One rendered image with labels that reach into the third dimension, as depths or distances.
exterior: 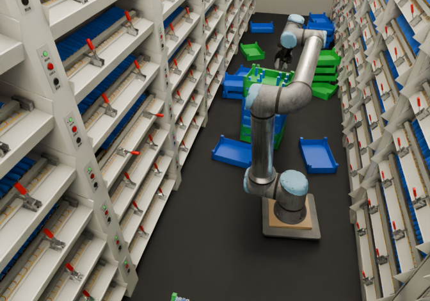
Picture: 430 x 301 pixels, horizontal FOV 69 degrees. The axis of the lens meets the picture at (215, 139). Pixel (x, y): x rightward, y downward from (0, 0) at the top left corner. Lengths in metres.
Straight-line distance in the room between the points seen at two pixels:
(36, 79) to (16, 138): 0.15
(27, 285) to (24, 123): 0.46
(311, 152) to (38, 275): 1.90
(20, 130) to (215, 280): 1.22
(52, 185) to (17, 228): 0.15
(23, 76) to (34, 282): 0.57
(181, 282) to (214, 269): 0.18
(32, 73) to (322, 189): 1.81
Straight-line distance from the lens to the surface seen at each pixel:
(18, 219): 0.97
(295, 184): 1.71
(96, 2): 1.08
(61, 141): 0.99
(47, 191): 1.01
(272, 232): 1.85
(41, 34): 0.89
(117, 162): 1.32
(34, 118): 0.93
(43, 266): 1.11
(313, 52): 1.62
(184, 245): 1.86
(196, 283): 1.76
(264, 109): 1.33
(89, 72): 1.09
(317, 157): 2.41
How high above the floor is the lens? 1.59
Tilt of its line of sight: 40 degrees down
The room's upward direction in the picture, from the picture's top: 1 degrees counter-clockwise
